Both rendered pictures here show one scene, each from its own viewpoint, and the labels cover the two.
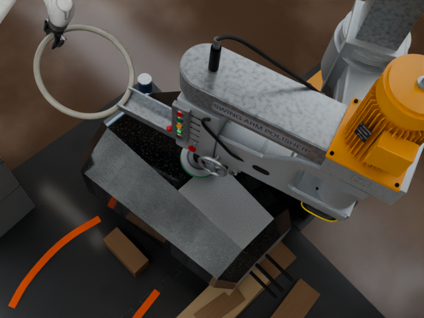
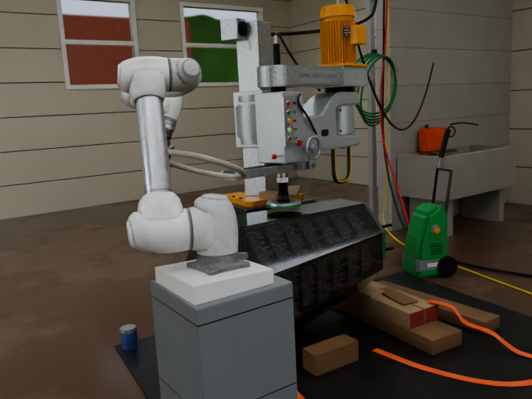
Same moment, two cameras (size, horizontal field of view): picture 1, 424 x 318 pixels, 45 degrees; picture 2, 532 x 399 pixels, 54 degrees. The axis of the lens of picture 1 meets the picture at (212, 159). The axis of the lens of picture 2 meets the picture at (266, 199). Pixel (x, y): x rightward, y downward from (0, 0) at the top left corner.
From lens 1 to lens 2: 3.55 m
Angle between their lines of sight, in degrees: 71
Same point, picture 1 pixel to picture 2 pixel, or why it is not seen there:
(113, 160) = (261, 244)
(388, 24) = not seen: hidden behind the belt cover
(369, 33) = not seen: hidden behind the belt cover
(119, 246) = (325, 347)
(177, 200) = (315, 218)
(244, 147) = (313, 117)
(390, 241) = not seen: hidden behind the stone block
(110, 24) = (14, 366)
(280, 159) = (328, 104)
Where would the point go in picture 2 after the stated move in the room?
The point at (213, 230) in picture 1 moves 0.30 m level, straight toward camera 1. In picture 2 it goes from (345, 211) to (393, 214)
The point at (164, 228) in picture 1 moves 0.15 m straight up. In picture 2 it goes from (334, 243) to (333, 218)
